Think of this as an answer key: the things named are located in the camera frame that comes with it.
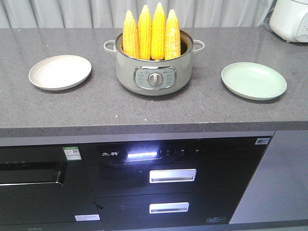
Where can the pale speckled corn cob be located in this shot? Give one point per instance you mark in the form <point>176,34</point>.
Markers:
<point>172,41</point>

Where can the yellow corn cob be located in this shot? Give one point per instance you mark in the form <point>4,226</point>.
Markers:
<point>130,42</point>
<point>158,33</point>
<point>145,33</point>

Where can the light green round plate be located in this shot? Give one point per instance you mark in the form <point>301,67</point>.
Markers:
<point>253,81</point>

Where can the beige round plate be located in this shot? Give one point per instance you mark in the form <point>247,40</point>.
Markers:
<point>60,72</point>

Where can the green electric cooking pot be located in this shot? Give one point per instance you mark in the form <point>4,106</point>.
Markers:
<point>155,78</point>

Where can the black disinfection cabinet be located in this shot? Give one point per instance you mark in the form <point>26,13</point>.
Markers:
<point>119,177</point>

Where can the green energy label sticker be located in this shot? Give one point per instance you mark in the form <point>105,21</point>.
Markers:
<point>72,153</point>

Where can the grey cabinet door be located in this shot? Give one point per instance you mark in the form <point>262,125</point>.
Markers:
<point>278,190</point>

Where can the grey pleated curtain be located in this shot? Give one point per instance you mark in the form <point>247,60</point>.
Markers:
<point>111,13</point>

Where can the upper silver drawer handle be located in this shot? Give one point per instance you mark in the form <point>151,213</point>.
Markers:
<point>172,175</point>

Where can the silver drawer handle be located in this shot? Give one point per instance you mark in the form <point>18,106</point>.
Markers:
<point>172,175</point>
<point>169,207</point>

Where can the lower silver drawer handle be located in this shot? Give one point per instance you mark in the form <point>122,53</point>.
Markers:
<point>169,207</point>

